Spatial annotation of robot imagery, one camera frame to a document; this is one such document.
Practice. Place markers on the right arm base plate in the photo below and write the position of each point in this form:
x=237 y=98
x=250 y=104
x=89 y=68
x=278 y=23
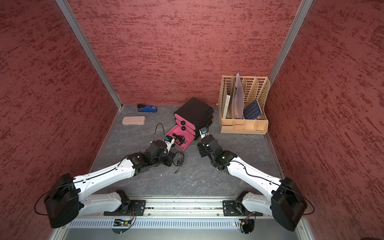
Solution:
x=236 y=209

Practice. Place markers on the white perforated cable tray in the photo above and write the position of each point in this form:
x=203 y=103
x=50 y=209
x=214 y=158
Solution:
x=189 y=224

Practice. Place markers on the right aluminium corner post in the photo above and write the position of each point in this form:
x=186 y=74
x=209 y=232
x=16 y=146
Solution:
x=291 y=35

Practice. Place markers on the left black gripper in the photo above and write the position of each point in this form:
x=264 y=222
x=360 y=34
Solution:
x=168 y=163

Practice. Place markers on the translucent plastic folder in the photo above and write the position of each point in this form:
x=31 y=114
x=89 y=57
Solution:
x=238 y=99

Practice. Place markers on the black pink drawer cabinet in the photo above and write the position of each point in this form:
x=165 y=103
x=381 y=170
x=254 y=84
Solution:
x=196 y=112

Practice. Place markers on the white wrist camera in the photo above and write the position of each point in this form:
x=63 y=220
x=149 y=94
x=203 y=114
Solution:
x=169 y=141
x=204 y=132

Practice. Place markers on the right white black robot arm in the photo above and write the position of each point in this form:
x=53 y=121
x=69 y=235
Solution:
x=284 y=201

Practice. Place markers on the aluminium mounting rail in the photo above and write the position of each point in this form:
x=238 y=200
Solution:
x=160 y=207

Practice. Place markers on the black braided earphones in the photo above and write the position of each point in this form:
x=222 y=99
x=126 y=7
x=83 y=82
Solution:
x=184 y=141

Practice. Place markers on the blue black stapler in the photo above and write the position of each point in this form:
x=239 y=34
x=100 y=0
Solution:
x=146 y=108

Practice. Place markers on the beige file organizer rack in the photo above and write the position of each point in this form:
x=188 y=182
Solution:
x=255 y=88

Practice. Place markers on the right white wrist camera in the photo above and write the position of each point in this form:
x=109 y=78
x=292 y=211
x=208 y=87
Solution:
x=204 y=132

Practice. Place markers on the beige cardboard folder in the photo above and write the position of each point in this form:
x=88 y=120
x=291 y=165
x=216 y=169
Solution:
x=228 y=87

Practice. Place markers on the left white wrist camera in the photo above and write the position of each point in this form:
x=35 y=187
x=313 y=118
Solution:
x=169 y=141

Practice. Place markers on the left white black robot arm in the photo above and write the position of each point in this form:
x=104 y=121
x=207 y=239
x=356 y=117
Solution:
x=72 y=197

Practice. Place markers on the pink pencil case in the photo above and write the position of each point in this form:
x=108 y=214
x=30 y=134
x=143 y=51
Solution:
x=134 y=120

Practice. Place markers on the pink bottom drawer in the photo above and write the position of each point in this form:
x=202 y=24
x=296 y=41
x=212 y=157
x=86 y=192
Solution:
x=178 y=131

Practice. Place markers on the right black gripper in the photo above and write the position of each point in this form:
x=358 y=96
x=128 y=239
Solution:
x=201 y=149

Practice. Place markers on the left aluminium corner post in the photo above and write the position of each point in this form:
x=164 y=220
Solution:
x=79 y=33

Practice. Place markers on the dark blue notebook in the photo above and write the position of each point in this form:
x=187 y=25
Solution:
x=252 y=111

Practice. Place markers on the aluminium corner post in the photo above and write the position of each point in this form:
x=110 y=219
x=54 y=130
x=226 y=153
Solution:
x=291 y=35
x=79 y=33

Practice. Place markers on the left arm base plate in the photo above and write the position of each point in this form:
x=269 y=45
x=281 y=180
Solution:
x=138 y=207

